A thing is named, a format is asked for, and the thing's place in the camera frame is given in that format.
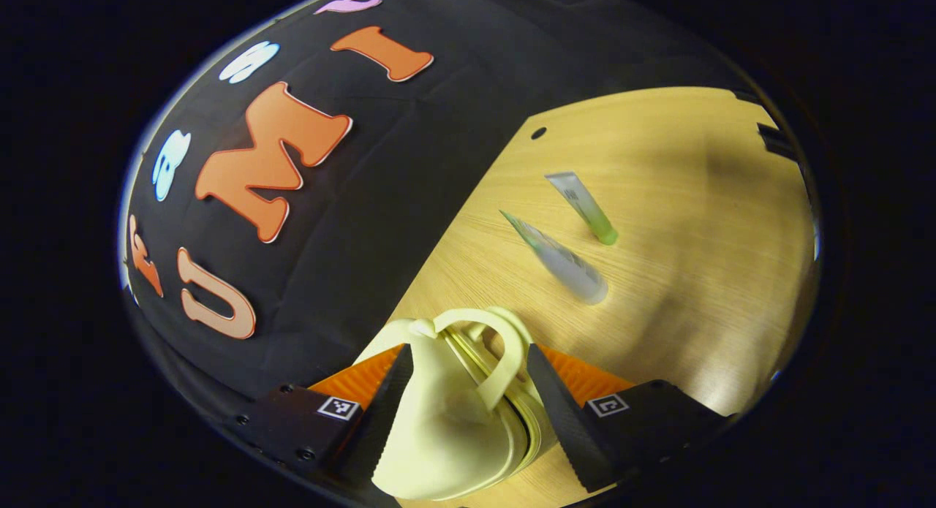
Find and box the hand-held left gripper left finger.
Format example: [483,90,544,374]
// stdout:
[223,344,415,494]

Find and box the cream small suitcase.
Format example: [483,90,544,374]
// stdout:
[351,306,546,501]

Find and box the clear green-capped tube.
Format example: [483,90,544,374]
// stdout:
[545,171,619,246]

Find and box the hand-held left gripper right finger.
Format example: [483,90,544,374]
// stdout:
[526,344,732,495]

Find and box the white skin care tube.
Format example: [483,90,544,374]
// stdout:
[499,210,609,306]

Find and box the black backdrop cloth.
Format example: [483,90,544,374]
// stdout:
[119,0,761,425]

